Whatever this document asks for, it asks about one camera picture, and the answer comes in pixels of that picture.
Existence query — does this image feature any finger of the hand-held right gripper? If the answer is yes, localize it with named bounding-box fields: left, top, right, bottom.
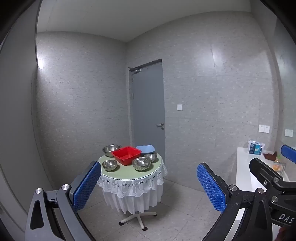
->
left=281, top=145, right=296, bottom=164
left=249, top=158, right=296, bottom=204

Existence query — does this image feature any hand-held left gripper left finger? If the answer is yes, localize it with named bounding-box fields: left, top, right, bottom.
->
left=25, top=160, right=102, bottom=241

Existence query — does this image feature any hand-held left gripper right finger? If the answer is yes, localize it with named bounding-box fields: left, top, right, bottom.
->
left=196, top=162, right=278, bottom=241

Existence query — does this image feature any large steel bowl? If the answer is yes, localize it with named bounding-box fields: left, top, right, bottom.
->
left=102, top=145, right=122, bottom=157

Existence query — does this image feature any red plastic basin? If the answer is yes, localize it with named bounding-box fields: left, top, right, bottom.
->
left=112, top=146, right=142, bottom=166

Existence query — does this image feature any light blue bowl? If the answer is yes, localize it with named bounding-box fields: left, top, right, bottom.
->
left=136, top=144, right=155, bottom=155

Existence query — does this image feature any white counter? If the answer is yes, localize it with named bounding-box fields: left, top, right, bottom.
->
left=235, top=146, right=292, bottom=241

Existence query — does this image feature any blue white tissue packet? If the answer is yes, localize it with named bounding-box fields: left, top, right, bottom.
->
left=248, top=140, right=265, bottom=155

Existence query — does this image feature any round table with lace cloth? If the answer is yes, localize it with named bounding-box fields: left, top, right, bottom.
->
left=97, top=151, right=167, bottom=215

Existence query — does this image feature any grey door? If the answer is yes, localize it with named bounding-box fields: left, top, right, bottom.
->
left=128, top=59, right=166, bottom=160

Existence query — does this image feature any round pedestal table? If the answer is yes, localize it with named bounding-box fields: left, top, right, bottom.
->
left=118, top=210, right=158, bottom=231

